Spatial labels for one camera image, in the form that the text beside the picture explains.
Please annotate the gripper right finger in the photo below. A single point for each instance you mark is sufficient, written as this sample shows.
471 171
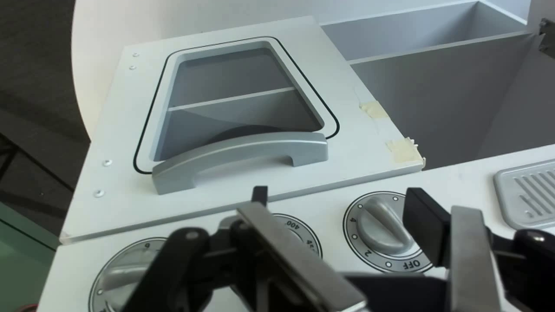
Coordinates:
470 261

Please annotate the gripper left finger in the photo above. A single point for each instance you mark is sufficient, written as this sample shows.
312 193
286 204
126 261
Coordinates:
288 254

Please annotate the grey ribbed stove plate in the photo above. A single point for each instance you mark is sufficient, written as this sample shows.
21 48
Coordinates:
525 197

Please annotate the white toy kitchen unit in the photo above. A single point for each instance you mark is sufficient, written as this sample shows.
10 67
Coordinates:
461 181

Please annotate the beige tape piece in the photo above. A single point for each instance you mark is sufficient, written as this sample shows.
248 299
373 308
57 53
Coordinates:
373 110
402 150

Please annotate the white oven door with window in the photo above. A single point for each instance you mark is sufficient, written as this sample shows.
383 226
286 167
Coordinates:
357 145

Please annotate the green glass table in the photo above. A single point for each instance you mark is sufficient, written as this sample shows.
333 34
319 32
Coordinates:
22 261

